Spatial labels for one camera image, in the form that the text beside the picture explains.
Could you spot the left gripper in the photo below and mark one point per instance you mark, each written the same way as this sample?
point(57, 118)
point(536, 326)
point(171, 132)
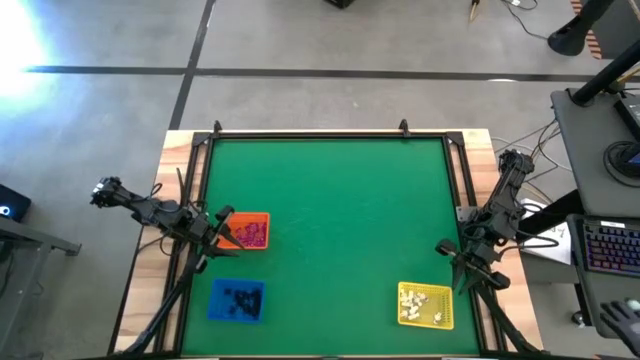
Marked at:
point(207, 235)

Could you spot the yellow plastic basket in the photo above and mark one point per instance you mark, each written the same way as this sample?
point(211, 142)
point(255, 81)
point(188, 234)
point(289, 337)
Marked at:
point(440, 300)

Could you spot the dark grey cabinet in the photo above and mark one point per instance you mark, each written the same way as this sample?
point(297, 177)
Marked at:
point(620, 30)

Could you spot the black backlit keyboard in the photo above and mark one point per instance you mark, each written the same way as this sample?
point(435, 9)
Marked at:
point(612, 247)

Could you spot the white paper sheet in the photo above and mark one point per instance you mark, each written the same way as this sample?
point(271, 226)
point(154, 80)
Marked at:
point(555, 252)

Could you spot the grey keyboard desk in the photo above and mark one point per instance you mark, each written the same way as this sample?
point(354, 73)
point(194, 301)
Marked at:
point(600, 280)

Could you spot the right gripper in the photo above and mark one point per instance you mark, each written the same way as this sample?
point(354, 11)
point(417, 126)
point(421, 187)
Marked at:
point(475, 257)

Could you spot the blue plastic basket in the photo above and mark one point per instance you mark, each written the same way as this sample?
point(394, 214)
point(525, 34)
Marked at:
point(217, 300)

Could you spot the black aluminium table frame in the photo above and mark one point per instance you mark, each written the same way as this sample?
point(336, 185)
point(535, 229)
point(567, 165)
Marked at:
point(325, 134)

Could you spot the black caster wheel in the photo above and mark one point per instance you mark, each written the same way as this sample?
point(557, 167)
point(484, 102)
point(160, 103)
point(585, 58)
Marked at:
point(578, 318)

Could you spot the black desk leg bar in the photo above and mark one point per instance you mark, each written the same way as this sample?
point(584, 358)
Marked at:
point(555, 212)

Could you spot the black floor object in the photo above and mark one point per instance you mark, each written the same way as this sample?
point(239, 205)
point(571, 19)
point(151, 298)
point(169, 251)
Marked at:
point(340, 3)

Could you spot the black slanted pole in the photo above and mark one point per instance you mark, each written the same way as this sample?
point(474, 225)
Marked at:
point(605, 75)

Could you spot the black desk device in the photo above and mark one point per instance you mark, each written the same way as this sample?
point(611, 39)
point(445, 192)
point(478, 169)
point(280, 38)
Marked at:
point(630, 115)

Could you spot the pale round object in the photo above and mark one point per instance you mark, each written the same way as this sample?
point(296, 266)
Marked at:
point(633, 303)

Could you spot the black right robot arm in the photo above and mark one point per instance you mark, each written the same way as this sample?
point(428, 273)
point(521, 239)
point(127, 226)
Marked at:
point(505, 200)

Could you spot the orange plastic basket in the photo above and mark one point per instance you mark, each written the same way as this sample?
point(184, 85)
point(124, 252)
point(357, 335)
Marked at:
point(227, 240)

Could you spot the green table mat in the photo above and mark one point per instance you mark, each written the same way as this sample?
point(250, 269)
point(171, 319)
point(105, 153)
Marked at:
point(325, 225)

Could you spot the orange black striped mat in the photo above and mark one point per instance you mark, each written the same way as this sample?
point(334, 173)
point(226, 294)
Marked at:
point(594, 37)

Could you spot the grey side desk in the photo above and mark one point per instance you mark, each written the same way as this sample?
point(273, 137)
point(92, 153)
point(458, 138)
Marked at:
point(585, 150)

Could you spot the black stand foot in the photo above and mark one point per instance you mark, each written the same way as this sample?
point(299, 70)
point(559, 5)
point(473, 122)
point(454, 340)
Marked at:
point(570, 37)

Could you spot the black round monitor base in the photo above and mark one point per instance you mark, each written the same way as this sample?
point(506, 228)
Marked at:
point(617, 160)

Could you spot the person's hand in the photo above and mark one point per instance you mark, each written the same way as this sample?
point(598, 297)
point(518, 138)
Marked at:
point(622, 322)

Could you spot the black box device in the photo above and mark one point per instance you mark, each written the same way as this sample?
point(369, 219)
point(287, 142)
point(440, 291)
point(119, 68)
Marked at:
point(15, 200)

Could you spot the yellow tipped tripod leg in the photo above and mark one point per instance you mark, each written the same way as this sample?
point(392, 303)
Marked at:
point(474, 10)

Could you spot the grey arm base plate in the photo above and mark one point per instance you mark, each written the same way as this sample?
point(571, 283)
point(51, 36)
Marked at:
point(462, 213)

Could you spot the black frame clamp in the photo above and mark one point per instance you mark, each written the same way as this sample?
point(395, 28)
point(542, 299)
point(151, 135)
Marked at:
point(217, 129)
point(404, 129)

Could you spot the grey metal table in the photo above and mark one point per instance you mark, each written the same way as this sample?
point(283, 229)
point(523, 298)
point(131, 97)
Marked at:
point(30, 240)

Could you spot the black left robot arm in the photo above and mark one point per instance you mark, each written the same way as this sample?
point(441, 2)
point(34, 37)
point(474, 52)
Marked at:
point(150, 212)

